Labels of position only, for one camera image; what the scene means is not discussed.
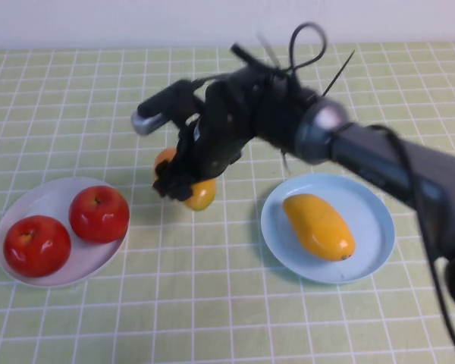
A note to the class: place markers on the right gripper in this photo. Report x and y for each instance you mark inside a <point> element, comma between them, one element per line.
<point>220,129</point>

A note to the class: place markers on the orange-blushed yellow mango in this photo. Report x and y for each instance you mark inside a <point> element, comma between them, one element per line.
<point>203,195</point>

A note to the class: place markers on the red apple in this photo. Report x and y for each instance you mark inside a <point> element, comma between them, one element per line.
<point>36,250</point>
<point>98,220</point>

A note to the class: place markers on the plain yellow mango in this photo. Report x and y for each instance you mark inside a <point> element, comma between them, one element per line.
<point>318,227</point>

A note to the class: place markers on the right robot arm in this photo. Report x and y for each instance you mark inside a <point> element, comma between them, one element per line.
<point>383,159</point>

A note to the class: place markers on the white round plate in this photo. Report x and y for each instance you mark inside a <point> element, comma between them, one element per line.
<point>41,197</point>

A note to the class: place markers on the light blue round plate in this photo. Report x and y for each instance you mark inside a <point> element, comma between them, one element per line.
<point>326,271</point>

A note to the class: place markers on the green checked tablecloth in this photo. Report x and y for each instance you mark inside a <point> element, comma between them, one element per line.
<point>60,113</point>

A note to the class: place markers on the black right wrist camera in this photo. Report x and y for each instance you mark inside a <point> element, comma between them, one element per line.
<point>155,106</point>

